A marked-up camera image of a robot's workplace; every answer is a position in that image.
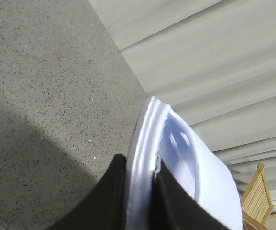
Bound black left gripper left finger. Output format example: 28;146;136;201
48;154;126;230

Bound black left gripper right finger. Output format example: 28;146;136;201
150;160;233;230

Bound light blue slipper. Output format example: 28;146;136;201
124;97;242;230

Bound wooden slatted chair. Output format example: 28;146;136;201
241;163;274;230

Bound white curtain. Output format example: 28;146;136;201
90;0;276;211

